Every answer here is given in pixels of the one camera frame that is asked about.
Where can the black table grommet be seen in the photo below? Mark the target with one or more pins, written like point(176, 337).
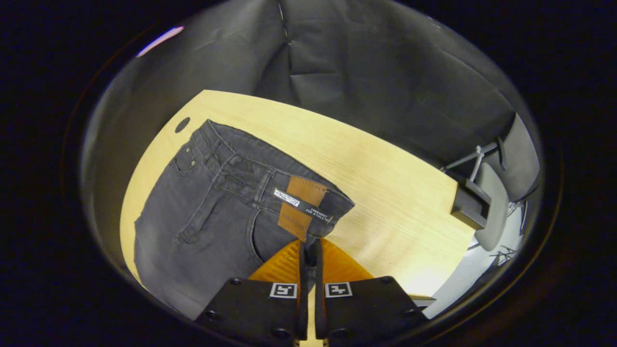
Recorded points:
point(182, 124)

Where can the grey office chair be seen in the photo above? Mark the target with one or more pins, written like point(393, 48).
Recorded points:
point(496, 207)

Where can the black backdrop cloth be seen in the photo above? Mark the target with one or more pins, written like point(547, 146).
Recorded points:
point(361, 72)

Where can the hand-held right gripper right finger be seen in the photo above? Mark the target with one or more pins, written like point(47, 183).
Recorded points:
point(366, 313)

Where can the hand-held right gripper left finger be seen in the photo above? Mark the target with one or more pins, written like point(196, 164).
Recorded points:
point(255, 313)

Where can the dark grey jeans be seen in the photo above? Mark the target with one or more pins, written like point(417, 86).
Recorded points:
point(212, 217)

